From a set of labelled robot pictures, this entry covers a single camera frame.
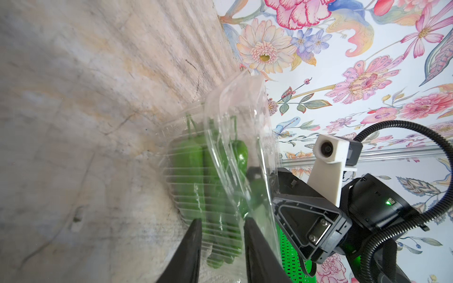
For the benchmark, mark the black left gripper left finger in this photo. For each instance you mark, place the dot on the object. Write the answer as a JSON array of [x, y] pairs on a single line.
[[185, 264]]

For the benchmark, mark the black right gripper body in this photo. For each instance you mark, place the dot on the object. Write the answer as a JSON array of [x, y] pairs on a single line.
[[373, 206]]

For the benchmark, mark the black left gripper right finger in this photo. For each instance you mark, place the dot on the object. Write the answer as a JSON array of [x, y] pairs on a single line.
[[262, 265]]

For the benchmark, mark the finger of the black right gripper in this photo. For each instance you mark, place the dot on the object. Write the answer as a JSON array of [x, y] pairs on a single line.
[[312, 224]]

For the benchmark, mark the green plastic mesh basket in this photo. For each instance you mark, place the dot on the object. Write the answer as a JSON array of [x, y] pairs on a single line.
[[291, 262]]

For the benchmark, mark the green peppers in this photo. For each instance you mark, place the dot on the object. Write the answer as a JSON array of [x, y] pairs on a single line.
[[199, 193]]

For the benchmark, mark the clear pepper container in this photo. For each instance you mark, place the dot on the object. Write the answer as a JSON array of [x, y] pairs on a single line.
[[236, 121]]

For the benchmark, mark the right aluminium corner post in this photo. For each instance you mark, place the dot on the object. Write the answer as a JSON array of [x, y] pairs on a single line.
[[416, 152]]

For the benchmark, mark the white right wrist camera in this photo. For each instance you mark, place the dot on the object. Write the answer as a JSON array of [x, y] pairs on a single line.
[[334, 156]]

